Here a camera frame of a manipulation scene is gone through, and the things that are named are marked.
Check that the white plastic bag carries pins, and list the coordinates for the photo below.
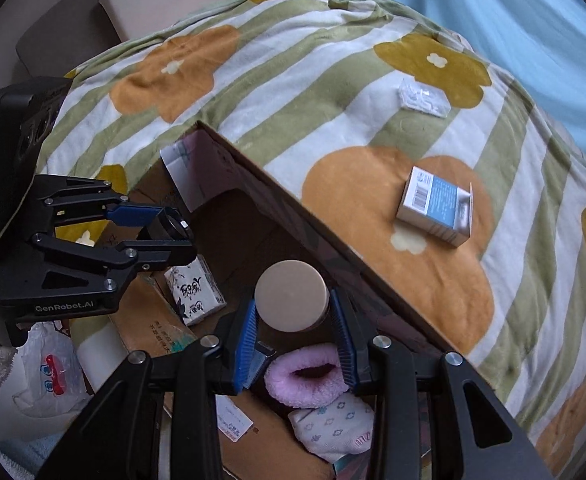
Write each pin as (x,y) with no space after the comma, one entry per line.
(38,355)

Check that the clear plastic packet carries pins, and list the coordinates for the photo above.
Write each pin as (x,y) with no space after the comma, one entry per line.
(423,99)

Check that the small black round object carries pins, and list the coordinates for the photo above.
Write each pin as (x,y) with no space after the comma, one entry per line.
(170,225)

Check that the beige cushion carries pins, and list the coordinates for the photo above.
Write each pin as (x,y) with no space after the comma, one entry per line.
(173,0)

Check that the striped floral fleece blanket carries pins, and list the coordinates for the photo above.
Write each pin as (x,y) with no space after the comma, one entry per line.
(323,85)

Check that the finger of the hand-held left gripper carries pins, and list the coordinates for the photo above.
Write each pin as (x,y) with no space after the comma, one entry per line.
(133,215)
(123,257)

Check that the light blue window sheet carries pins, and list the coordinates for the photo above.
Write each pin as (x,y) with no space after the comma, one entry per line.
(498,20)

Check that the black printed tissue pack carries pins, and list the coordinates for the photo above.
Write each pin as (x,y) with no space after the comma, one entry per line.
(193,290)

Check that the pink fuzzy socks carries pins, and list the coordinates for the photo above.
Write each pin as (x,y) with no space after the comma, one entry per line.
(293,395)

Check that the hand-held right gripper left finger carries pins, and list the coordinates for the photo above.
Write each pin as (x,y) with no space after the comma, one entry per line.
(245,345)

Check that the cardboard box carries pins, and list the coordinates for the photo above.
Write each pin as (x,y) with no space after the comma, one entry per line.
(253,225)

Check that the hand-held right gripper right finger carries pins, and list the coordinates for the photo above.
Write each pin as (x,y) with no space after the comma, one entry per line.
(345,340)

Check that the blue white hang-tab box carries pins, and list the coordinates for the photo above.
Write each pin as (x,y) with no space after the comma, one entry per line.
(438,205)

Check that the jar with beige lid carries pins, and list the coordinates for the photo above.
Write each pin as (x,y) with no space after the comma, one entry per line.
(290,292)

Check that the white patterned socks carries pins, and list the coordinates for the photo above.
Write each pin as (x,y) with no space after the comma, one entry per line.
(333,425)

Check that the white fleece cloth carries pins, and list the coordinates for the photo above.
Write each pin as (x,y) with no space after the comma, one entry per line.
(3,460)

